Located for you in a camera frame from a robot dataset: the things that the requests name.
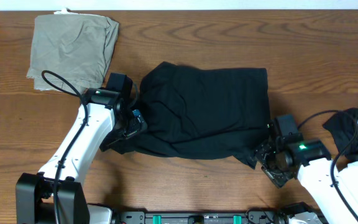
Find black polo shirt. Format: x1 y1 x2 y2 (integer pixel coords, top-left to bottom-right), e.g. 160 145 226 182
100 62 270 168

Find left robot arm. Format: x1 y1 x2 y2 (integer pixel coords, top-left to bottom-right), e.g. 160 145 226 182
16 88 147 223

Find folded khaki trousers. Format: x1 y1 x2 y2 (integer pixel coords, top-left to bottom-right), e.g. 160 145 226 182
27 10 119 93

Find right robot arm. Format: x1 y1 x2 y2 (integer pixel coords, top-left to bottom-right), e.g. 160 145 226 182
255 138 358 223

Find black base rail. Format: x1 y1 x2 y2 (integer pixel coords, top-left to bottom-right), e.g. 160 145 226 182
113 202 329 224

